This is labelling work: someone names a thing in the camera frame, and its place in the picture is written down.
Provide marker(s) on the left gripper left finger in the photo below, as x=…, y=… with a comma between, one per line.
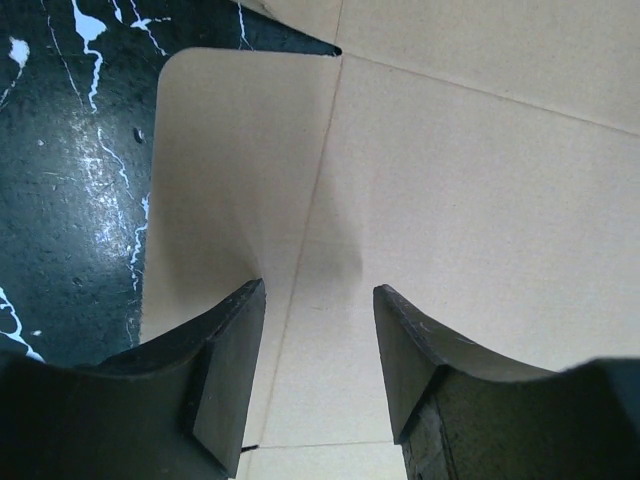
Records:
x=174, y=407

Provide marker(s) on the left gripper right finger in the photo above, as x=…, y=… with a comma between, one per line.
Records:
x=459, y=410

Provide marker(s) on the brown cardboard box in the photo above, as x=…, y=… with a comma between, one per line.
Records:
x=480, y=157

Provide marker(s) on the black marble pattern mat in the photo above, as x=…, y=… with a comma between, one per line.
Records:
x=78, y=101

